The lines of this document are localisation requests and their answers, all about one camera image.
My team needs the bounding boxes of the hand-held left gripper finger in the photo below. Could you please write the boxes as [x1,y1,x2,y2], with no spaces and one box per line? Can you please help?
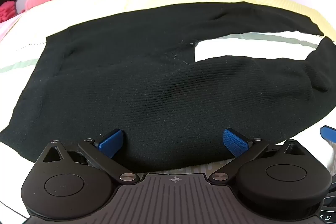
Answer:
[208,128,305,184]

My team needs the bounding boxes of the pile of red clothes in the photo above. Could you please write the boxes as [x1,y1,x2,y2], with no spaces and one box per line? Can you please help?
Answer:
[0,1,18,23]

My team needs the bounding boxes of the black pants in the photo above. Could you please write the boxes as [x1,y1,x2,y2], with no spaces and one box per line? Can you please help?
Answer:
[0,1,336,173]

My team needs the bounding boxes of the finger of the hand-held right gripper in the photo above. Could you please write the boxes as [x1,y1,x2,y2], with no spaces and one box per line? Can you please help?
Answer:
[320,125,336,143]

